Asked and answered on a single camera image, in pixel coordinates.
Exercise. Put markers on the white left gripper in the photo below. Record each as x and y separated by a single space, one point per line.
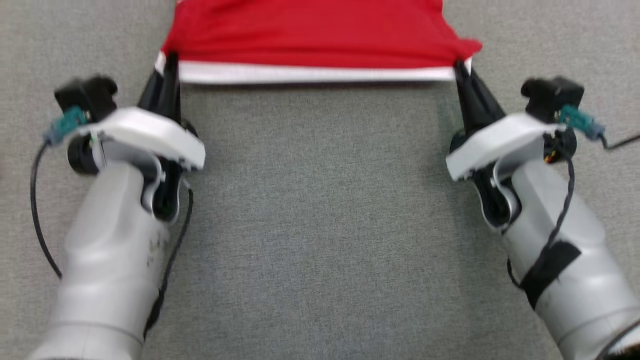
150 135

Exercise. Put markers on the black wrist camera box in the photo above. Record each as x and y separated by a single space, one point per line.
552 97
87 95

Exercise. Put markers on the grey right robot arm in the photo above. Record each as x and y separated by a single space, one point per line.
565 260

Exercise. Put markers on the red garment with white trim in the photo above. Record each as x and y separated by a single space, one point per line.
320 35

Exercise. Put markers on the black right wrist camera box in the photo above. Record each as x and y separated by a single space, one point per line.
552 97

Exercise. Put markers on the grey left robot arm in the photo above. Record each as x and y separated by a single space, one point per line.
110 260

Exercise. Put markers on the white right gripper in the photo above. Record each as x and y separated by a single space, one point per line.
500 142

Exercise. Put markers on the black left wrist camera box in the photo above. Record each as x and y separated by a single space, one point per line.
87 95

